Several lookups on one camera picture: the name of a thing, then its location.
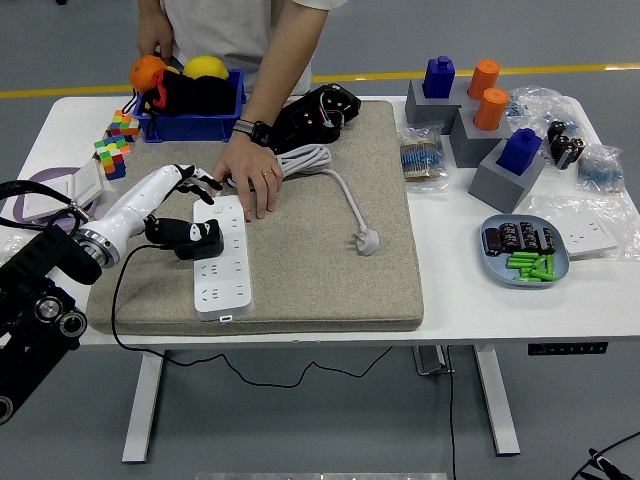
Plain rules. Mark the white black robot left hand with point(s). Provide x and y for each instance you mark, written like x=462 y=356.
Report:
x=135 y=200

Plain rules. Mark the person's left hand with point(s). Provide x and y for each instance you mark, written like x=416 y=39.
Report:
x=252 y=165

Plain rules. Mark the person's right hand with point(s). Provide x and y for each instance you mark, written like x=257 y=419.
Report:
x=155 y=40

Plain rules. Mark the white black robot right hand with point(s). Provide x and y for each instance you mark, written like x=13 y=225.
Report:
x=607 y=464

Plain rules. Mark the person's left forearm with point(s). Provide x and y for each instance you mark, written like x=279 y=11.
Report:
x=282 y=65

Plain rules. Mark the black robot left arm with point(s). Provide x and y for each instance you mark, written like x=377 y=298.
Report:
x=30 y=310

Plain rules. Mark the person's right forearm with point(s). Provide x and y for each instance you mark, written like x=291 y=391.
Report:
x=154 y=11

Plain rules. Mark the black wristwatch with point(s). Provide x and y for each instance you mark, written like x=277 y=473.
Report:
x=257 y=132

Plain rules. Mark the orange fruit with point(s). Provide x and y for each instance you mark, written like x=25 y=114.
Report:
x=146 y=75

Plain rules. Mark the colourful puzzle cube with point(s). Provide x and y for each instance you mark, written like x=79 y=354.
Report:
x=112 y=155
x=124 y=125

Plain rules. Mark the yellow lemon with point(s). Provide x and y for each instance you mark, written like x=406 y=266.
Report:
x=205 y=67

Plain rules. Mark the person's torso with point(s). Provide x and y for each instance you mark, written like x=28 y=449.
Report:
x=220 y=30

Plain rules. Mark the blue plastic bin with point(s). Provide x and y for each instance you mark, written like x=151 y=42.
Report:
x=190 y=127

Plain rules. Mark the black pouch with red trim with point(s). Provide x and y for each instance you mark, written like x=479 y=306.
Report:
x=200 y=97

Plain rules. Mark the purple tray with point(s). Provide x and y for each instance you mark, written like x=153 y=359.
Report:
x=47 y=175

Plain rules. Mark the black table control panel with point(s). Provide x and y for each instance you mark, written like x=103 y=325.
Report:
x=567 y=348

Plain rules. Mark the white table leg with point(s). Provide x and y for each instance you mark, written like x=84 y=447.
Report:
x=142 y=405
x=497 y=400

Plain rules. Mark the beige fabric mat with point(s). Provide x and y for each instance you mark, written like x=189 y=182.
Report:
x=310 y=280

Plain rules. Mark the clear bag of beads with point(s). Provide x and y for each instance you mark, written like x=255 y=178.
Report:
x=12 y=246

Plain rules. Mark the clear bag of resistors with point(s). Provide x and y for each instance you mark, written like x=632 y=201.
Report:
x=600 y=169
x=421 y=159

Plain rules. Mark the grey block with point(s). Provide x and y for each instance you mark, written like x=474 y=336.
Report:
x=500 y=190
x=472 y=145
x=425 y=112

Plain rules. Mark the blue square peg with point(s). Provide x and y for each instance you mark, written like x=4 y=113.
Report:
x=439 y=80
x=520 y=152

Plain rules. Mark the grey-blue plate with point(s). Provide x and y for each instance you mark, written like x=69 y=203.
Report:
x=500 y=272

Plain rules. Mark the orange cylinder peg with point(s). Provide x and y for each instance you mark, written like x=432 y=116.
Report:
x=491 y=110
x=484 y=77

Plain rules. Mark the clear bag holding socket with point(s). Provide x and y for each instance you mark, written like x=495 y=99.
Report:
x=550 y=210

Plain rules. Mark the large clear plastic bag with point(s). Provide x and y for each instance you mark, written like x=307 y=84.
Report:
x=537 y=107

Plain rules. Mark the large black capacitor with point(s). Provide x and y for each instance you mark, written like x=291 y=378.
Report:
x=577 y=147
x=562 y=152
x=555 y=131

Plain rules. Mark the silver metal bracket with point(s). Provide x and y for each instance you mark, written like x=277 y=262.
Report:
x=430 y=361

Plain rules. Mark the white wall socket panel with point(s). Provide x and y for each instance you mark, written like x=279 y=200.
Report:
x=587 y=237

